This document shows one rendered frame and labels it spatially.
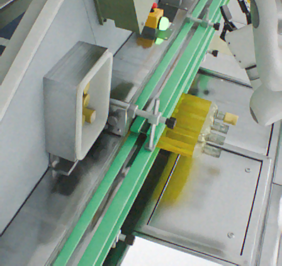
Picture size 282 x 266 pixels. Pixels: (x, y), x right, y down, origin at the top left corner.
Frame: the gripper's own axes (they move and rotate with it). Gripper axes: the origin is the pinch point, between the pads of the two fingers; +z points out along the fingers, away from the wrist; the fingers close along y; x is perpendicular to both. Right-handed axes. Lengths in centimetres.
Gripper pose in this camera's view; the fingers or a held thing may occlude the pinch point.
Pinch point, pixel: (234, 8)
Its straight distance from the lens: 114.8
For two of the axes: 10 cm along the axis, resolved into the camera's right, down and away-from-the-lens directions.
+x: 6.0, -3.6, 7.1
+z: -4.1, -9.1, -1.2
